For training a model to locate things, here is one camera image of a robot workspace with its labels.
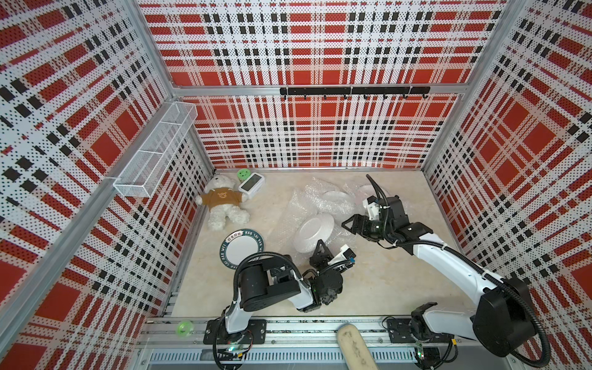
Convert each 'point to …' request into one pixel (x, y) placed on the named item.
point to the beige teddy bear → (223, 200)
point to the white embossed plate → (336, 196)
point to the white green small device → (250, 187)
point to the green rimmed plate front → (238, 245)
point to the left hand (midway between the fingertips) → (321, 240)
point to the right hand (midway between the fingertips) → (351, 228)
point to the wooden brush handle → (354, 351)
